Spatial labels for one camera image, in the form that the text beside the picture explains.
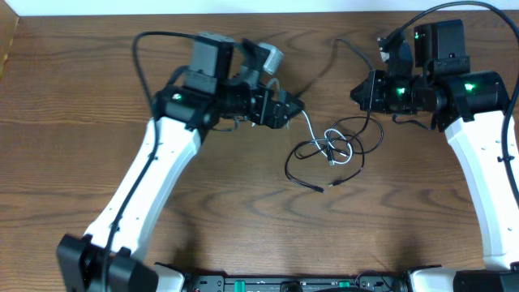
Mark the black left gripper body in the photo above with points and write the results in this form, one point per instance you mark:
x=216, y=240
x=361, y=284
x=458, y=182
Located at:
x=264, y=107

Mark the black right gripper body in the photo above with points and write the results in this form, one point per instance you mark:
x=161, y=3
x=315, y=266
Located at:
x=399, y=95

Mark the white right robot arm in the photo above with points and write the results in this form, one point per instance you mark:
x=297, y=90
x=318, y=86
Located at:
x=432, y=73

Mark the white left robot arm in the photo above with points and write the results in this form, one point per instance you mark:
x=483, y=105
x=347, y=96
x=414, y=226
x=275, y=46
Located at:
x=223, y=80

